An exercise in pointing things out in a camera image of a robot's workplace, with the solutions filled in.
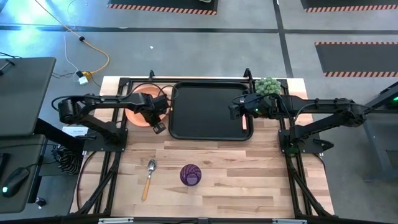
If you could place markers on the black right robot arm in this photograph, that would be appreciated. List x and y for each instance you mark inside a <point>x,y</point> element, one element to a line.
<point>326,105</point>

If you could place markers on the dark metal table frame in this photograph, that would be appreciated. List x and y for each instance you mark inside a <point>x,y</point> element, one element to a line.
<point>377,152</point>

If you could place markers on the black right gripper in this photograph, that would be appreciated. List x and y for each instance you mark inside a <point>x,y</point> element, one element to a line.
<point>248,107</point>

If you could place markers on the orange plate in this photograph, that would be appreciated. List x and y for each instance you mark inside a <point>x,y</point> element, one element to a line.
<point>136,116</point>

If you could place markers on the black desk top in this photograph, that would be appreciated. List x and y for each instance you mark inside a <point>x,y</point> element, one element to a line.
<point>25,93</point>
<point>18,149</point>

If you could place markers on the green plant in patterned pot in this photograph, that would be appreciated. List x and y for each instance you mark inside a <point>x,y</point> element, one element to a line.
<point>267,85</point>

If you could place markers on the black hazard striped floor mat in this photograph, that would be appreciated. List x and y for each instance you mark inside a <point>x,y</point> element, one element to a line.
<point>161,3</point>
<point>348,3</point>
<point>357,57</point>

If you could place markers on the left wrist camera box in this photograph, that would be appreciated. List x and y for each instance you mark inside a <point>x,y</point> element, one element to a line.
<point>162,101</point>

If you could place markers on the black aluminium table frame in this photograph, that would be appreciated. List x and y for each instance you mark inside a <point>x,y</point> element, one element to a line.
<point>124,81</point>

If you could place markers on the silver metal bracket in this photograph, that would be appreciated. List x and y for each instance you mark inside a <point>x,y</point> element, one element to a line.
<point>115,220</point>
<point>289,221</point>

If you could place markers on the black serving tray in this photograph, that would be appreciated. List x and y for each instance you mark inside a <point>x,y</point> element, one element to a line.
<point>202,109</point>

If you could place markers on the black computer mouse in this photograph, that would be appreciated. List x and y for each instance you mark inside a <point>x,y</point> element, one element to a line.
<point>14,182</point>

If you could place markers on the white power adapter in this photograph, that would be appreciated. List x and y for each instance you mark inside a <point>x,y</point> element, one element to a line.
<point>83,80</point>

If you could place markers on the purple faceted plastic cup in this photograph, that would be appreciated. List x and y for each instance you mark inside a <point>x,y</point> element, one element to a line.
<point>190,175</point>

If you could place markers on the white label card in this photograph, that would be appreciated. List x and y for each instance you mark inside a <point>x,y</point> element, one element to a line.
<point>74,131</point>

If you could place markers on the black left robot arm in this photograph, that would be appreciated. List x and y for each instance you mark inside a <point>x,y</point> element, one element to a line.
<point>93,101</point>

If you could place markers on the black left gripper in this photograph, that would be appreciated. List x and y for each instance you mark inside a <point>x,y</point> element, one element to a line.
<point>149,107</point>

